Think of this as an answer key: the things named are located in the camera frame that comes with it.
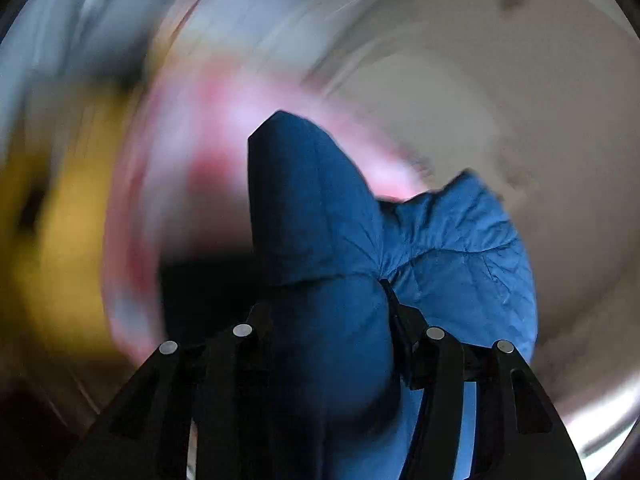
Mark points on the blue quilted jacket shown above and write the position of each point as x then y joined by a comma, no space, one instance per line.
350,270

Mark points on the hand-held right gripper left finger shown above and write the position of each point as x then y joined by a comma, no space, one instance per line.
240,360

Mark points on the pink checkered bed sheet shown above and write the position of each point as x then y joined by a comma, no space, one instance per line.
210,175

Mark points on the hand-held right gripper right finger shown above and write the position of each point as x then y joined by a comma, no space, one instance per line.
415,340

